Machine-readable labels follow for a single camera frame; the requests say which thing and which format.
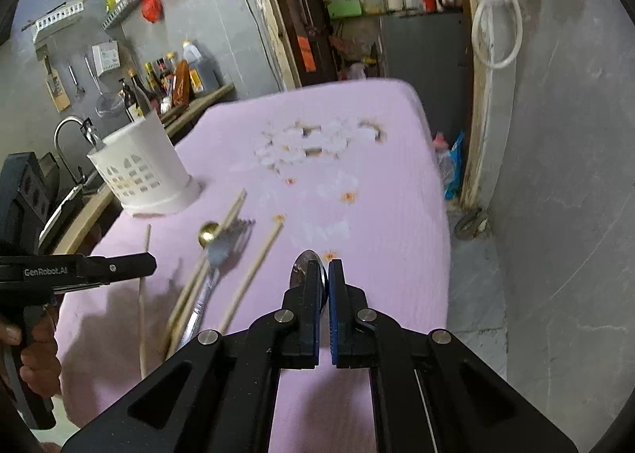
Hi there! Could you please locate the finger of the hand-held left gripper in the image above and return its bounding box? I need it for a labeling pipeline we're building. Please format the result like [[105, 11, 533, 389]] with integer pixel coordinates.
[[79, 253, 158, 286]]

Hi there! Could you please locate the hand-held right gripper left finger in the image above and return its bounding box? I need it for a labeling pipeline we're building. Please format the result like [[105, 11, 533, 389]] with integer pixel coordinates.
[[60, 259, 328, 453]]

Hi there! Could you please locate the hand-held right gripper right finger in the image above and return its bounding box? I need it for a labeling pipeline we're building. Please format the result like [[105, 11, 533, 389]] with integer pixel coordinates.
[[327, 259, 579, 453]]

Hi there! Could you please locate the silver spoon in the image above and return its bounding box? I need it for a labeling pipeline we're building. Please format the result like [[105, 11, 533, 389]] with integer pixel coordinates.
[[290, 249, 331, 310]]

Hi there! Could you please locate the gold spoon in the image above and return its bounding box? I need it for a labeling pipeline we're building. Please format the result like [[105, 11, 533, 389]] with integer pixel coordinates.
[[179, 221, 221, 305]]

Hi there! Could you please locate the silver fork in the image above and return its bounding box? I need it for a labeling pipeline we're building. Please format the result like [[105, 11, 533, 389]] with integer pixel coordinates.
[[179, 217, 256, 345]]

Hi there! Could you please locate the white plastic utensil holder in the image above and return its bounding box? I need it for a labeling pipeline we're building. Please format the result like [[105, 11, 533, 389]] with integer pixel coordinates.
[[87, 112, 202, 217]]

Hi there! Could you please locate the person's left hand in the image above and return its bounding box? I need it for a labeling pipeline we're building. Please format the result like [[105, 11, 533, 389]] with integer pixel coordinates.
[[0, 307, 63, 401]]

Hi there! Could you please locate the chrome kitchen faucet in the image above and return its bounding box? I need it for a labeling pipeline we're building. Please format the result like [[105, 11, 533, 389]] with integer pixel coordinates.
[[54, 116, 106, 186]]

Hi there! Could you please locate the hanging wooden board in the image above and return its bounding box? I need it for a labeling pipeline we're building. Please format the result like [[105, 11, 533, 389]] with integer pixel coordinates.
[[44, 54, 71, 113]]

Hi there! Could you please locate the hanging metal strainer ladle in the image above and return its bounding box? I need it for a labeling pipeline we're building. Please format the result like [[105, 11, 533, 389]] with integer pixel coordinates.
[[83, 54, 125, 117]]

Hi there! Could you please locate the hanging metal peeler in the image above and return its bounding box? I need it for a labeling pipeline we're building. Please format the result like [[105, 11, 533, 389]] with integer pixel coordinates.
[[67, 63, 86, 99]]

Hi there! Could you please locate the pink floral tablecloth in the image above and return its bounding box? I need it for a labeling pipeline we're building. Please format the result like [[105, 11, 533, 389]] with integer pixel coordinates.
[[54, 77, 452, 453]]

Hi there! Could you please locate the row of dark sauce bottles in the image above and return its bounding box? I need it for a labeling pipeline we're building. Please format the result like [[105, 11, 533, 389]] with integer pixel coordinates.
[[119, 52, 179, 124]]

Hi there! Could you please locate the blue packet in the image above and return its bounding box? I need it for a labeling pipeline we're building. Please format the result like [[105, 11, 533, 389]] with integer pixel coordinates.
[[444, 131, 467, 201]]

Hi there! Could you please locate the orange-brown refill pouch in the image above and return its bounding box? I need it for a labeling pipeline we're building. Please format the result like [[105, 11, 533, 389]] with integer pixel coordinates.
[[171, 60, 193, 107]]

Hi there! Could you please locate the large dark oil jug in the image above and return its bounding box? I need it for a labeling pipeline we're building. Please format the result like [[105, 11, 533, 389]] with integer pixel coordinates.
[[181, 40, 221, 94]]

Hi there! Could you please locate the grey refrigerator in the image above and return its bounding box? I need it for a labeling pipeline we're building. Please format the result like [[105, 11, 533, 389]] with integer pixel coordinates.
[[379, 12, 472, 136]]

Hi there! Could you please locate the green box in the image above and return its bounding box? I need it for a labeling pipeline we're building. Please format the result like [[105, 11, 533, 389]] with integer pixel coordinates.
[[327, 0, 363, 20]]

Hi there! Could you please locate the dark wooden door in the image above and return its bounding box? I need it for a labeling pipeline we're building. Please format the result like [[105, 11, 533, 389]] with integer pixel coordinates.
[[258, 0, 338, 87]]

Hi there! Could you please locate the white wall box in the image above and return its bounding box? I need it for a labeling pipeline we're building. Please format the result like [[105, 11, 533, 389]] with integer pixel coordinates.
[[92, 40, 121, 77]]

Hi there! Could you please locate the white plastic wall rack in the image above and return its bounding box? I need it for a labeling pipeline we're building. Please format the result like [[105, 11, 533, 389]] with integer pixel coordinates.
[[32, 0, 91, 42]]

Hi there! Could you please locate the metal wall shelf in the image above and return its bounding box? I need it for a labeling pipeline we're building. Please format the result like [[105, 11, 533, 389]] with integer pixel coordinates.
[[102, 0, 144, 30]]

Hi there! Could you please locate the dark wall cable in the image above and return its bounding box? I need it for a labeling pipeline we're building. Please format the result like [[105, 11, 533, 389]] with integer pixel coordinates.
[[232, 0, 279, 87]]

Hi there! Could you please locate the white hose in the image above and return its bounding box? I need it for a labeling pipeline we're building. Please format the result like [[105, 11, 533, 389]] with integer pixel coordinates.
[[471, 0, 524, 69]]

